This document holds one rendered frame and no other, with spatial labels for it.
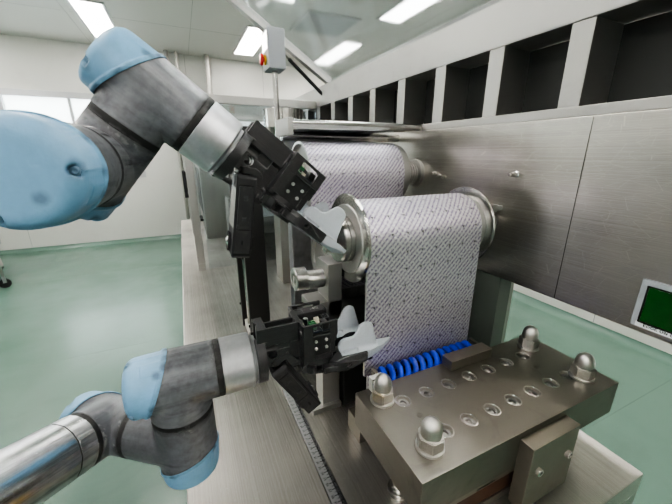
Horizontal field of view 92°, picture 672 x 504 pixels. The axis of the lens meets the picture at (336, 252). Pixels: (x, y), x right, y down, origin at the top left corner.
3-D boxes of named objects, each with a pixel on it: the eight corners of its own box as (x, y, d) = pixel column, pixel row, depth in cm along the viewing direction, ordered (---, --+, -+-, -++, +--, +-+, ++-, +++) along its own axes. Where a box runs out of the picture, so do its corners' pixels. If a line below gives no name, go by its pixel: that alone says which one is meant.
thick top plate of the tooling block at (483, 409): (354, 423, 52) (355, 392, 50) (522, 359, 68) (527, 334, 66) (418, 522, 38) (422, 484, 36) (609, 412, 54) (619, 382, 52)
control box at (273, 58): (257, 72, 94) (255, 32, 91) (280, 74, 96) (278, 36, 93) (263, 66, 88) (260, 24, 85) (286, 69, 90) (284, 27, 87)
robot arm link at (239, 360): (228, 407, 41) (221, 370, 48) (263, 396, 43) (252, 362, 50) (222, 357, 39) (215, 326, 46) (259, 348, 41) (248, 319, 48)
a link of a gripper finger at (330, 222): (370, 229, 47) (321, 189, 43) (346, 262, 47) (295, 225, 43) (362, 226, 50) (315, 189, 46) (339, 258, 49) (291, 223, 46)
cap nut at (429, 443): (409, 440, 42) (411, 412, 40) (431, 431, 43) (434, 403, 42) (427, 464, 38) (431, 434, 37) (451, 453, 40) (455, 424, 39)
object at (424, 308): (362, 375, 55) (365, 274, 50) (464, 342, 65) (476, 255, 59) (364, 376, 55) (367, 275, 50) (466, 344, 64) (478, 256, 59)
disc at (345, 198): (328, 266, 62) (328, 189, 58) (331, 266, 62) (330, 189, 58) (367, 296, 49) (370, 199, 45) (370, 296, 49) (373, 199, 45)
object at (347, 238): (329, 208, 53) (348, 233, 48) (340, 207, 54) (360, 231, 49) (324, 245, 58) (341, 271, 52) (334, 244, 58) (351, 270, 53)
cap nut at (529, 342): (512, 343, 63) (516, 323, 61) (525, 339, 64) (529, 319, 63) (530, 354, 60) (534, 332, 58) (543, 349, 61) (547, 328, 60)
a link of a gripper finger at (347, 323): (377, 302, 55) (331, 317, 50) (376, 333, 56) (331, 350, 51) (365, 295, 57) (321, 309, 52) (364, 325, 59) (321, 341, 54)
